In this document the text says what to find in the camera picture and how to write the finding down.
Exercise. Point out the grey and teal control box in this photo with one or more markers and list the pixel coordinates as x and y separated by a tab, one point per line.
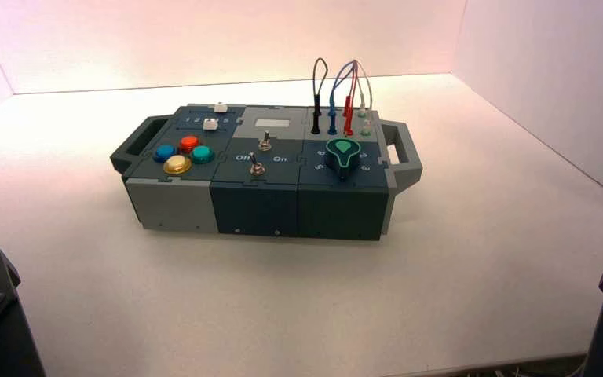
260	203

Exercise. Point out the black green rotary knob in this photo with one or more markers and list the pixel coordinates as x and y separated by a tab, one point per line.
343	156

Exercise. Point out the green push button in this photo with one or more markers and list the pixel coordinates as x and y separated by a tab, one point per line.
202	154

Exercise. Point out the white slider knob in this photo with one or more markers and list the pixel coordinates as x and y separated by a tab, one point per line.
221	107
210	124

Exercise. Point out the red push button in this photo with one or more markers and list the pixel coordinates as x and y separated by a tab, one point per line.
189	143

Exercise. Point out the yellow push button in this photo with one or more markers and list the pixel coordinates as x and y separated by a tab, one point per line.
177	164

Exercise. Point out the blue push button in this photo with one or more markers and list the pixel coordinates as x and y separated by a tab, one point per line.
164	152

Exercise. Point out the metal toggle switch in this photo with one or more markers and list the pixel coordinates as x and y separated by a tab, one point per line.
265	142
255	166

